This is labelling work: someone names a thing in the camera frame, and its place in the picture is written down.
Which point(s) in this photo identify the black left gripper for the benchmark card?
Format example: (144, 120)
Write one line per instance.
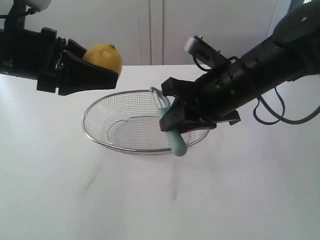
(35, 55)

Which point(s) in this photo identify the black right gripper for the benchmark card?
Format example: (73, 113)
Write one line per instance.
(216, 95)

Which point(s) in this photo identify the yellow lemon with sticker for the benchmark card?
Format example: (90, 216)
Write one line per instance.
(105, 56)

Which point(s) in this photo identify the teal handled vegetable peeler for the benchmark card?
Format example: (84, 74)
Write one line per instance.
(175, 140)

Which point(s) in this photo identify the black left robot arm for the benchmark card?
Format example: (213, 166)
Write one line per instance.
(15, 19)

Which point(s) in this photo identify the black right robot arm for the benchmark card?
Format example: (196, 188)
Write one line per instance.
(299, 31)

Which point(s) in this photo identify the oval steel mesh basket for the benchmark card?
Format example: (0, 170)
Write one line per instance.
(128, 122)

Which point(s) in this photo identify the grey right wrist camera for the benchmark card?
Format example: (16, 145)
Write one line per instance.
(203, 52)

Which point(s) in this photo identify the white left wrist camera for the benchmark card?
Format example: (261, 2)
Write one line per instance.
(38, 5)

